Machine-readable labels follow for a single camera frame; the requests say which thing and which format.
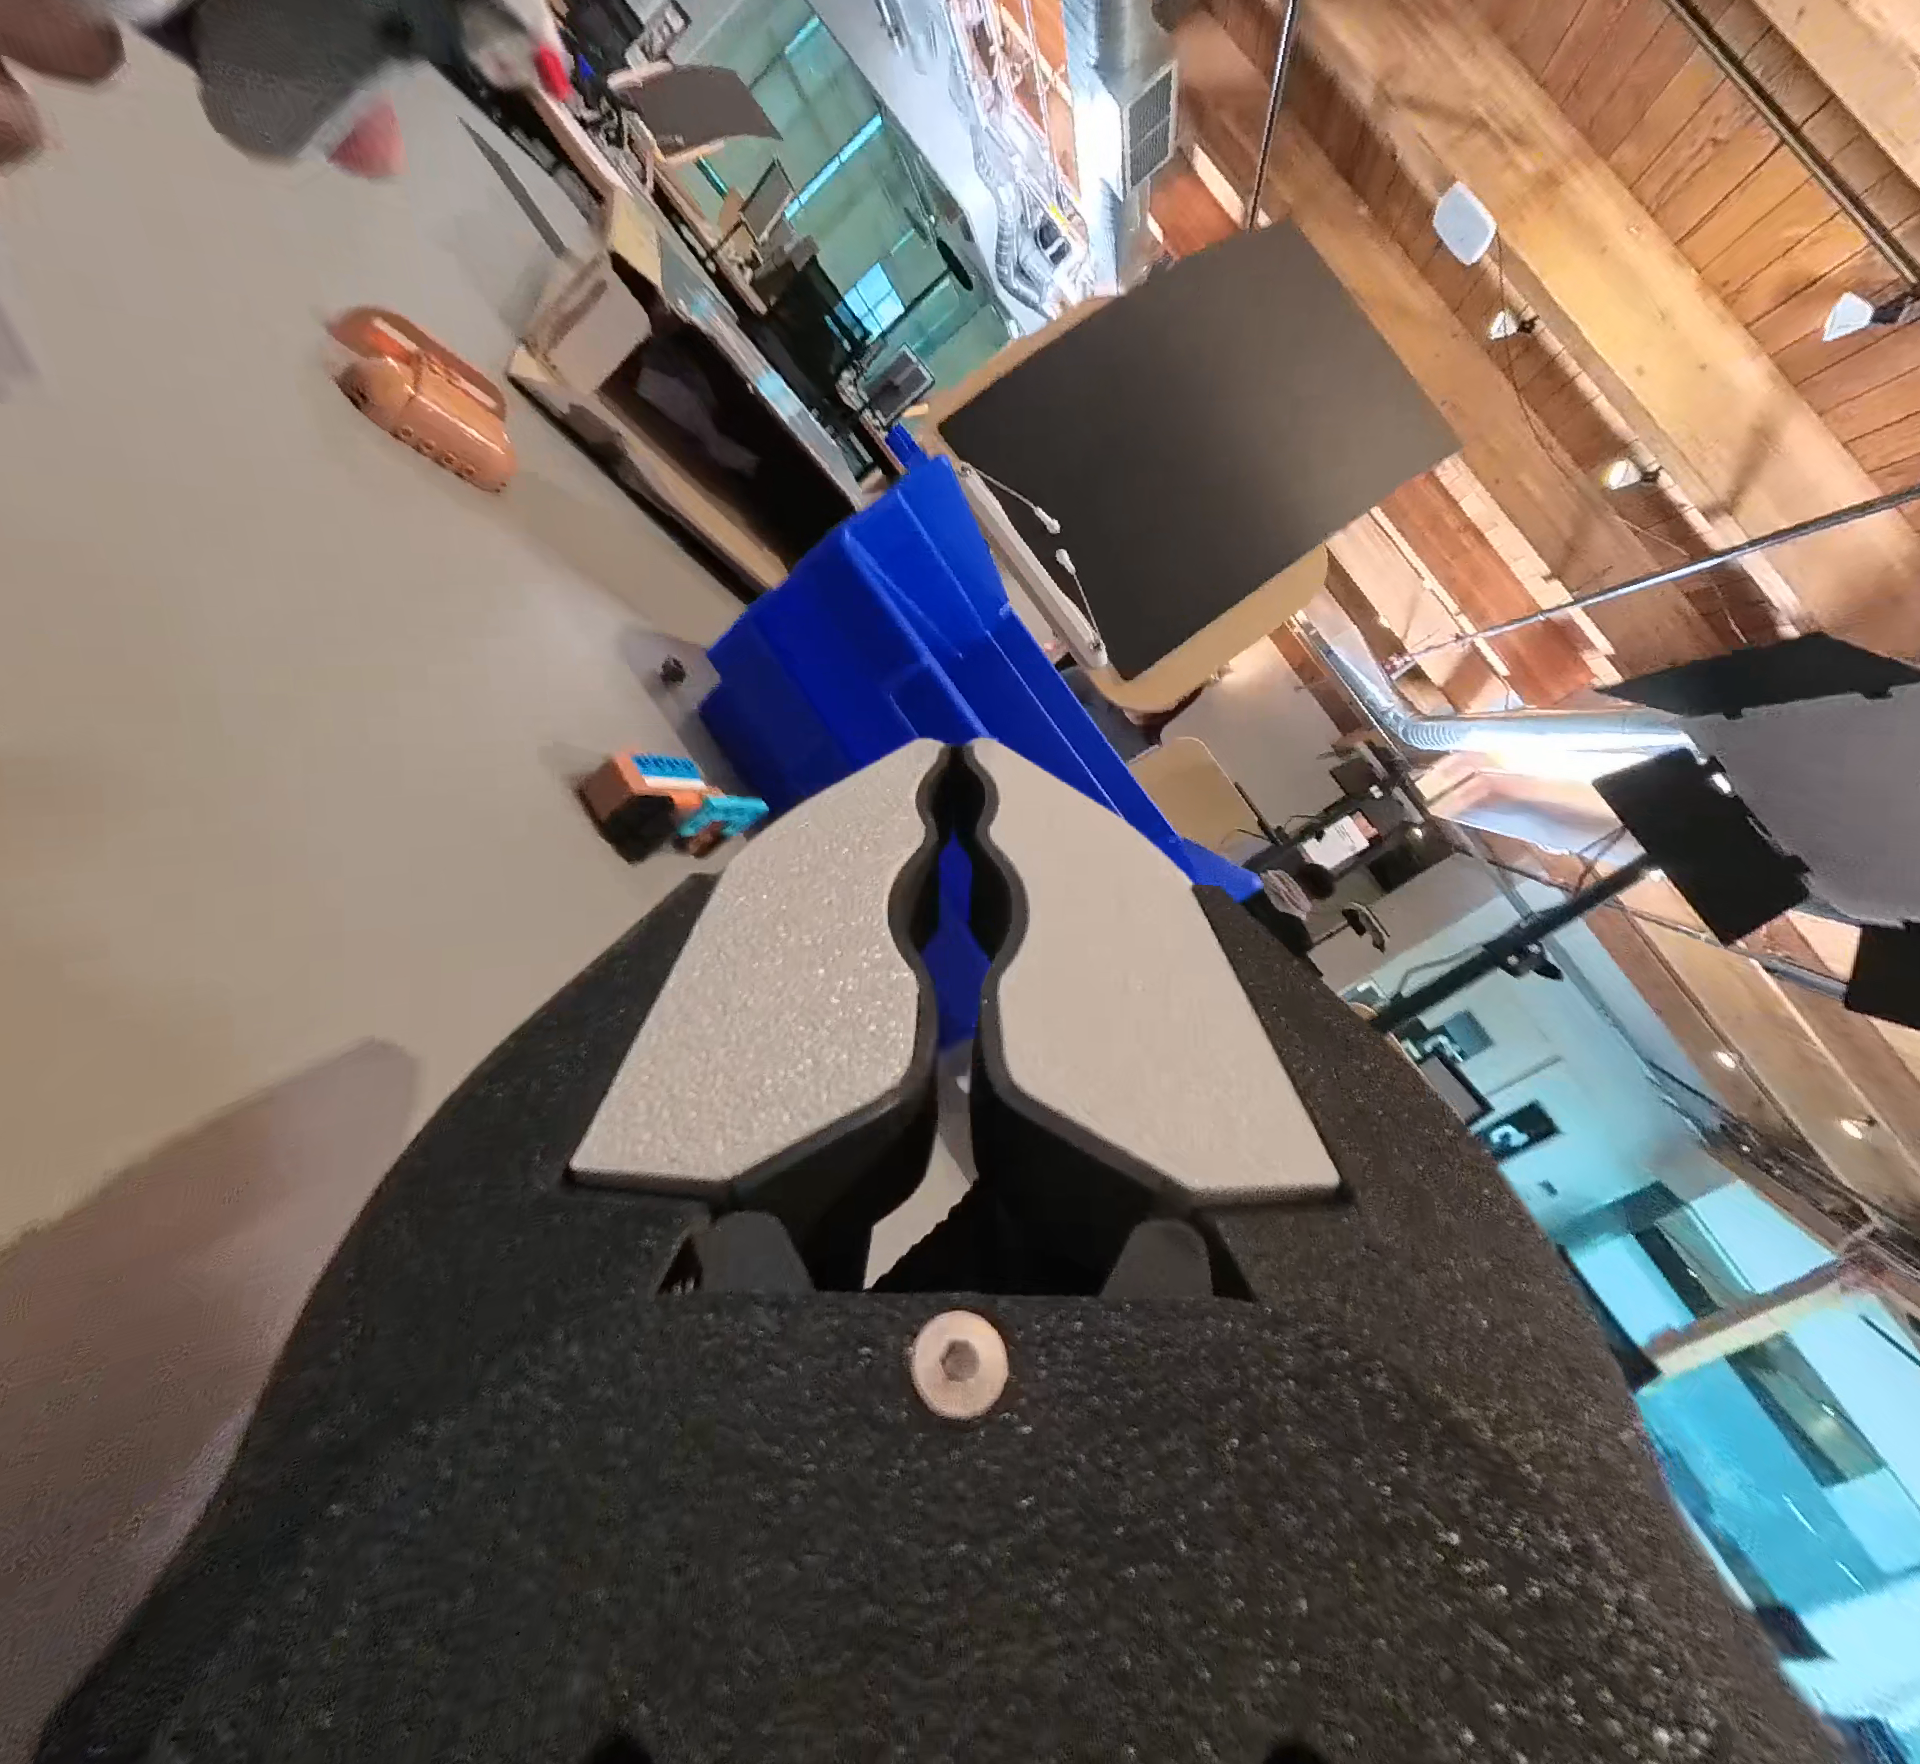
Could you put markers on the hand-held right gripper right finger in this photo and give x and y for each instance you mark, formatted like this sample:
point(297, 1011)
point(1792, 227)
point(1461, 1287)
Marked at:
point(1158, 1031)

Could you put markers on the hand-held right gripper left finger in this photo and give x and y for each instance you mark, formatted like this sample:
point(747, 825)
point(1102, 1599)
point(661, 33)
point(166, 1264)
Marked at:
point(765, 1031)

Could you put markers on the blue orange toy brick assembly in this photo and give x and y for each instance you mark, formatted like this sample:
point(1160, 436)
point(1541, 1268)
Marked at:
point(665, 807)

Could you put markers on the blue plastic bin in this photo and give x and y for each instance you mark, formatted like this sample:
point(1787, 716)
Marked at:
point(901, 625)

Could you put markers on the person's left hand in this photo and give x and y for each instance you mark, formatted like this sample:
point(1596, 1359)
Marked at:
point(45, 73)

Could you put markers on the brown toy brick model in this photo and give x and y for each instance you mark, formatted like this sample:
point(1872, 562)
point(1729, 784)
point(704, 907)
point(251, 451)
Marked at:
point(421, 401)

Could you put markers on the small black toy piece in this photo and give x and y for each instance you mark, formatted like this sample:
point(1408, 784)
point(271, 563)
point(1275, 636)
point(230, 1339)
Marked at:
point(665, 658)

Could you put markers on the black panel with wooden edge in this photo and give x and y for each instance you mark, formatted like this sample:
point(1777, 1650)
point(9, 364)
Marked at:
point(1203, 447)

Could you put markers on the studio light with black flaps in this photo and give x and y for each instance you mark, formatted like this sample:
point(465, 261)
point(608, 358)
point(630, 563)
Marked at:
point(1771, 807)

